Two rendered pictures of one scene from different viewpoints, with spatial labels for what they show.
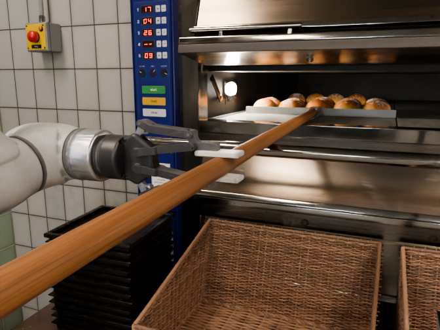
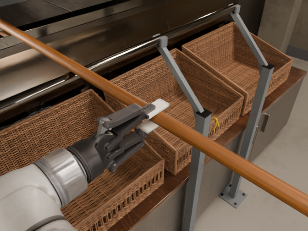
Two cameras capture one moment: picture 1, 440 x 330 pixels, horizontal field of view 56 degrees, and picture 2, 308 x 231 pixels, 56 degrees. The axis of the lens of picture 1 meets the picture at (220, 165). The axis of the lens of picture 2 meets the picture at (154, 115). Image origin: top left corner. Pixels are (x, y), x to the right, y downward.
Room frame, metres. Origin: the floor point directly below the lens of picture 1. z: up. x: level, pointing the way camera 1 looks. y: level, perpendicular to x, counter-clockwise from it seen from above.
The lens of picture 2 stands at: (0.43, 0.46, 1.58)
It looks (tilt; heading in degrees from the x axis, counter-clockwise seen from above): 38 degrees down; 292
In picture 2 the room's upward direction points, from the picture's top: straight up
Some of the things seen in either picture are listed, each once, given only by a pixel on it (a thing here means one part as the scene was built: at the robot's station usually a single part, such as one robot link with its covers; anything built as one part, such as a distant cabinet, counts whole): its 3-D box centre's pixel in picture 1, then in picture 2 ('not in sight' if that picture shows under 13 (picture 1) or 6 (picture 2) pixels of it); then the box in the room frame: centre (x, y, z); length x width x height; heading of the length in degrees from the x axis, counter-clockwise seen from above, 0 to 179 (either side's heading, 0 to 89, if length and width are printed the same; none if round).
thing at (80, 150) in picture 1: (95, 154); (62, 175); (0.70, 0.22, 1.19); 0.09 x 0.06 x 0.09; 159
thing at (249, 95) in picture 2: not in sight; (237, 63); (0.57, -1.23, 0.72); 0.56 x 0.49 x 0.28; 68
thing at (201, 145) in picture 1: (203, 140); (144, 107); (0.63, 0.03, 1.23); 0.05 x 0.01 x 0.03; 69
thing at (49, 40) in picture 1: (43, 37); not in sight; (1.56, 0.64, 1.46); 0.10 x 0.07 x 0.10; 68
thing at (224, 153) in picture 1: (219, 152); (153, 108); (0.62, 0.00, 1.21); 0.07 x 0.03 x 0.01; 69
